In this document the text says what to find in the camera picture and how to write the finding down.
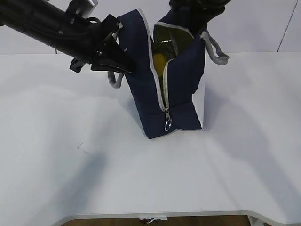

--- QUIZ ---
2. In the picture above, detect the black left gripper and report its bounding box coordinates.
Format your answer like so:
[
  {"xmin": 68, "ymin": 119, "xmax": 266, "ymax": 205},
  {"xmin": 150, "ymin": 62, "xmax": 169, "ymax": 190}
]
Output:
[{"xmin": 70, "ymin": 14, "xmax": 136, "ymax": 73}]

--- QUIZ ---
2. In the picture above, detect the yellow pear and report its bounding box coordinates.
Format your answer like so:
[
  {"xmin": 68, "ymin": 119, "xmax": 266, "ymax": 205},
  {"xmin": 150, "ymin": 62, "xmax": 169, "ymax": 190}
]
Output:
[{"xmin": 153, "ymin": 53, "xmax": 167, "ymax": 77}]

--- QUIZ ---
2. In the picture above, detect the glass container green lid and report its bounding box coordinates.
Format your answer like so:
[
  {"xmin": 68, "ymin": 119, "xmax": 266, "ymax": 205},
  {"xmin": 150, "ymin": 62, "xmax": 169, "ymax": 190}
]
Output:
[{"xmin": 153, "ymin": 22, "xmax": 194, "ymax": 61}]

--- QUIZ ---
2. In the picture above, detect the navy blue lunch bag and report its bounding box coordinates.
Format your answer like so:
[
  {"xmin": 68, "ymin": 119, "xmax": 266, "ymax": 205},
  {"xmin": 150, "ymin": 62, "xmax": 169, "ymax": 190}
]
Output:
[{"xmin": 108, "ymin": 8, "xmax": 229, "ymax": 139}]

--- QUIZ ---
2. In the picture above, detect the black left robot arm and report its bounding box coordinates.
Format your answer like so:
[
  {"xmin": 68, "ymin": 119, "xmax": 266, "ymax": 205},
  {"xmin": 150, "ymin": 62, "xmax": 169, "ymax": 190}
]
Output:
[{"xmin": 0, "ymin": 0, "xmax": 136, "ymax": 73}]

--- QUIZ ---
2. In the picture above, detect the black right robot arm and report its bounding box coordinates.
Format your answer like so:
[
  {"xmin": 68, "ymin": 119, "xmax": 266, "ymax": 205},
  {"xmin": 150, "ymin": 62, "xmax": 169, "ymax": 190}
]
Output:
[{"xmin": 169, "ymin": 0, "xmax": 231, "ymax": 34}]

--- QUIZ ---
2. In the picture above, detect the white tag under table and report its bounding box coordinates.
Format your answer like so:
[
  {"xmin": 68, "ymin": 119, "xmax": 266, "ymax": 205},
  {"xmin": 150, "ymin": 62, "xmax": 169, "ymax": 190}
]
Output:
[{"xmin": 139, "ymin": 214, "xmax": 167, "ymax": 224}]

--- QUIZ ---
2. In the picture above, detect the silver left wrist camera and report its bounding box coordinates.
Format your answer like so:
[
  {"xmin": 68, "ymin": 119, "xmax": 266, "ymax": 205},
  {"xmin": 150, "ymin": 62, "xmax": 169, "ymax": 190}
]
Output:
[{"xmin": 66, "ymin": 0, "xmax": 98, "ymax": 18}]

